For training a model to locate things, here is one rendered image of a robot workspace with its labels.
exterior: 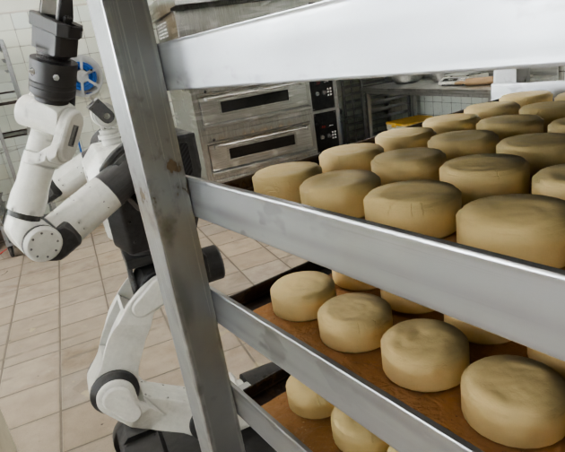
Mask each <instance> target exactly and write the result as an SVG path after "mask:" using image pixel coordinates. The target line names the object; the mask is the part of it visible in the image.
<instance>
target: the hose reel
mask: <svg viewBox="0 0 565 452"><path fill-rule="evenodd" d="M70 59H73V60H74V61H75V62H77V63H78V69H77V83H76V95H75V96H78V97H89V96H90V98H89V101H90V102H92V101H93V98H92V97H91V95H94V94H95V93H97V92H98V91H99V90H100V88H101V86H102V84H103V72H102V70H101V68H100V66H99V64H98V63H97V62H96V61H95V60H94V59H92V58H91V57H89V56H84V55H77V57H72V58H70Z"/></svg>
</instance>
